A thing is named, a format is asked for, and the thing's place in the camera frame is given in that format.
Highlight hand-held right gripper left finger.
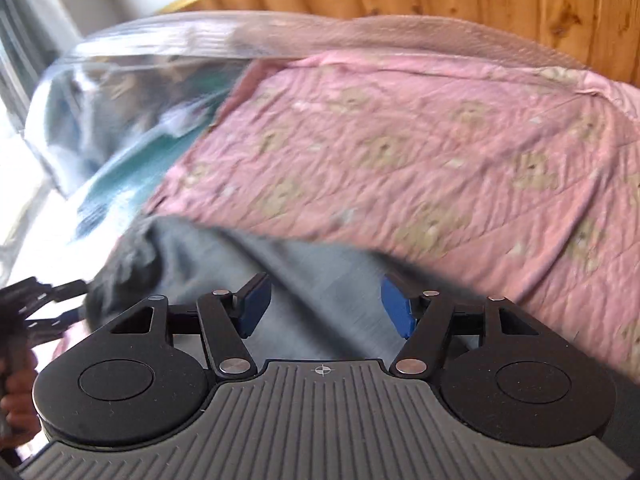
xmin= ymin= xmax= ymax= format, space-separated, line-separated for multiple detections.
xmin=107 ymin=272 xmax=273 ymax=380

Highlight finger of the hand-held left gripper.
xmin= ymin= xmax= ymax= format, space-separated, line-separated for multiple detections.
xmin=10 ymin=277 xmax=90 ymax=311
xmin=22 ymin=310 xmax=88 ymax=341

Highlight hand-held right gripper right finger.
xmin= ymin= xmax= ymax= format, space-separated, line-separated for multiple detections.
xmin=380 ymin=271 xmax=540 ymax=380

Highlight grey pants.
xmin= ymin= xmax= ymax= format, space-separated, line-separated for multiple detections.
xmin=82 ymin=215 xmax=488 ymax=378

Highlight person's left hand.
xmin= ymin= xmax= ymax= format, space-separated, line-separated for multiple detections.
xmin=0 ymin=357 xmax=41 ymax=433

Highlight pink bear print blanket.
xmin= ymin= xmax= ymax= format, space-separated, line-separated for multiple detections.
xmin=52 ymin=50 xmax=640 ymax=378

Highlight clear bubble wrap sheet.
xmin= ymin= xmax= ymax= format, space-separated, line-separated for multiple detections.
xmin=22 ymin=10 xmax=593 ymax=201

